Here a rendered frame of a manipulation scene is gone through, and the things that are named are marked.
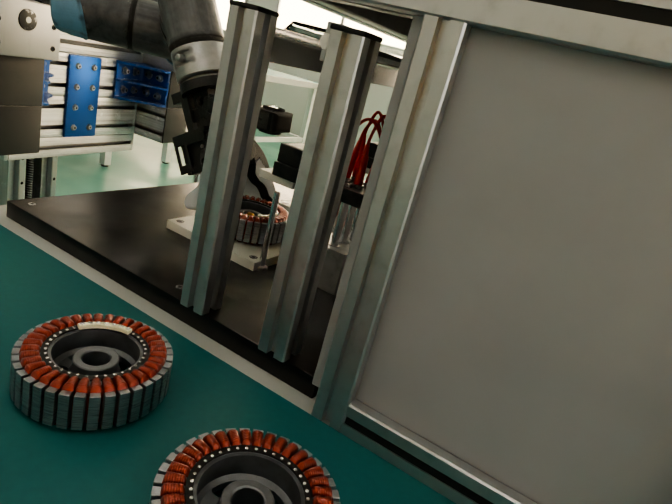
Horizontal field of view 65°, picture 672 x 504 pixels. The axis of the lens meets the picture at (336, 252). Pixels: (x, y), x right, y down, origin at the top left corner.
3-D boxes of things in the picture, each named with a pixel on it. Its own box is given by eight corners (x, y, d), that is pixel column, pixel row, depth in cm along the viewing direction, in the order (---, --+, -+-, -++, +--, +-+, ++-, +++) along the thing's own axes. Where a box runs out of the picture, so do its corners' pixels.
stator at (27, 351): (160, 440, 38) (167, 398, 37) (-17, 430, 35) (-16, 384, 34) (173, 353, 48) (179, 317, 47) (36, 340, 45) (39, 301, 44)
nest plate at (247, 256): (165, 227, 70) (167, 219, 70) (239, 214, 83) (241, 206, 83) (253, 271, 64) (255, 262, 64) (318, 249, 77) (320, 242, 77)
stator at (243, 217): (188, 221, 71) (192, 195, 70) (244, 212, 80) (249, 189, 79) (250, 253, 66) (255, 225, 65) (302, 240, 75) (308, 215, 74)
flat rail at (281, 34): (240, 55, 46) (247, 18, 45) (457, 100, 98) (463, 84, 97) (251, 58, 45) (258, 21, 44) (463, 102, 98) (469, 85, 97)
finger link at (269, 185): (260, 212, 83) (227, 165, 78) (290, 205, 80) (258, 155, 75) (251, 225, 81) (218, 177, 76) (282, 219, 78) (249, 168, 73)
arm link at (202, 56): (237, 45, 73) (194, 36, 66) (245, 79, 73) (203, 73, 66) (199, 63, 77) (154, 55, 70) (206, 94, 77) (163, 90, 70)
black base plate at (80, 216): (5, 216, 66) (6, 199, 66) (294, 182, 121) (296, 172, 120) (311, 399, 47) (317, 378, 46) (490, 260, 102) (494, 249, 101)
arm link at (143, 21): (142, 13, 84) (138, -19, 73) (214, 32, 87) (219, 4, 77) (134, 62, 84) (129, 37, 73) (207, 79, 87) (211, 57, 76)
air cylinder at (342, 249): (299, 279, 66) (309, 238, 64) (330, 266, 72) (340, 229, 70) (333, 296, 63) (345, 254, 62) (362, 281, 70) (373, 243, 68)
